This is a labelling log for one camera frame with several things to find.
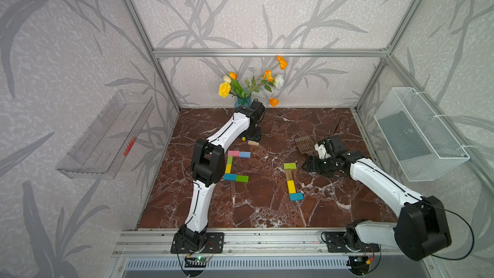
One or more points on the pink block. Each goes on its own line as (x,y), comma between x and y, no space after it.
(233,153)

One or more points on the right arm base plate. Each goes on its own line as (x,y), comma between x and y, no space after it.
(335,241)

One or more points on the white wire mesh basket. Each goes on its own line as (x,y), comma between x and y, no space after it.
(422,144)

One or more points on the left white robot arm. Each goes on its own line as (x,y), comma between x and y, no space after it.
(209,163)

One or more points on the brown slotted wooden tray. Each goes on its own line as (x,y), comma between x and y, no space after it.
(305,145)

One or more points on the teal block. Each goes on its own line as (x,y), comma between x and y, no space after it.
(230,177)
(295,197)

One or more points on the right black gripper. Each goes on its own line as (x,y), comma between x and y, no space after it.
(314,160)

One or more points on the left circuit board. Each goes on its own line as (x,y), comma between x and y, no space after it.
(197,261)

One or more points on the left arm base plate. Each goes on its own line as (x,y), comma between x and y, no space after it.
(209,242)

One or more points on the small yellow-green block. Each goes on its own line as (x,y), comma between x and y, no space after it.
(228,169)

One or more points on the blue glass vase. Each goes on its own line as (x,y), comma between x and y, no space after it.
(242,102)

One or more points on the light blue block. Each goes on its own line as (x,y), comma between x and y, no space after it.
(243,154)

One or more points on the artificial flower bouquet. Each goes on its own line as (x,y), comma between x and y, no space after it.
(267,81)

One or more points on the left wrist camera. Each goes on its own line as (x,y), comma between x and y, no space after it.
(257,108)

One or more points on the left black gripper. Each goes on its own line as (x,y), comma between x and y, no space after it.
(257,137)

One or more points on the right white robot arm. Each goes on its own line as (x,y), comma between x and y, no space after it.
(422,227)

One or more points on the clear plastic wall shelf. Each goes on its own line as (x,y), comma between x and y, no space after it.
(100,152)

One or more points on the yellow block front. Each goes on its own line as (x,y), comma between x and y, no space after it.
(291,187)

